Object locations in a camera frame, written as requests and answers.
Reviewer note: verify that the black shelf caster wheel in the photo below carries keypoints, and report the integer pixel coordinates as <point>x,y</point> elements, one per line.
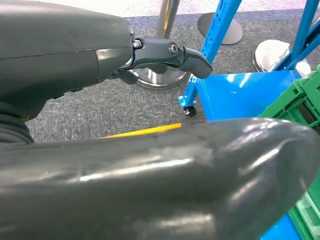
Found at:
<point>189,111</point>

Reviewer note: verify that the chrome belt barrier stanchion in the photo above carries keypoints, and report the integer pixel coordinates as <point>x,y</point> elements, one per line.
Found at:
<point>166,20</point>

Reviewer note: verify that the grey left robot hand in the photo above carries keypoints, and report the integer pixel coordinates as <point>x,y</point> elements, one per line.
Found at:
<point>62,49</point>

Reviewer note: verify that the green plastic crate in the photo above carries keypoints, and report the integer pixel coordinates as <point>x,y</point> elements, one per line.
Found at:
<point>309,92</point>

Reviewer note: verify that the blue metal shelf rack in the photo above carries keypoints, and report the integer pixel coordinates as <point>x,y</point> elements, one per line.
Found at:
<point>237,96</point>

